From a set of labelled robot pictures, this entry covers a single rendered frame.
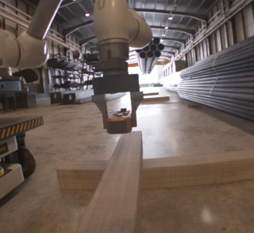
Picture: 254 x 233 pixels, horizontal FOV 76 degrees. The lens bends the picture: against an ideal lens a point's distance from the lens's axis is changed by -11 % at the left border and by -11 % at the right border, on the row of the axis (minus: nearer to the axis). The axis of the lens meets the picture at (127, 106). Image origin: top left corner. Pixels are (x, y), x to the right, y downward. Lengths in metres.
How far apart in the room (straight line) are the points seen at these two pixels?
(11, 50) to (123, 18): 0.68
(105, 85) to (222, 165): 0.57
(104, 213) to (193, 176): 0.51
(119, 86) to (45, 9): 0.66
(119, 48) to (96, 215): 0.39
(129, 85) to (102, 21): 0.19
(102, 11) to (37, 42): 0.62
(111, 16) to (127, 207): 0.45
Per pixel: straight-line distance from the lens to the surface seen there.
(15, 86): 1.05
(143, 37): 0.64
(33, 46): 1.08
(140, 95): 0.51
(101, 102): 0.53
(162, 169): 0.77
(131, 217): 0.35
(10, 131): 0.83
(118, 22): 0.51
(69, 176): 0.85
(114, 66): 0.44
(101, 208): 0.39
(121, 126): 0.49
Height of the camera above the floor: 0.42
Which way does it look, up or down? 6 degrees down
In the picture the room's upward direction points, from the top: 5 degrees counter-clockwise
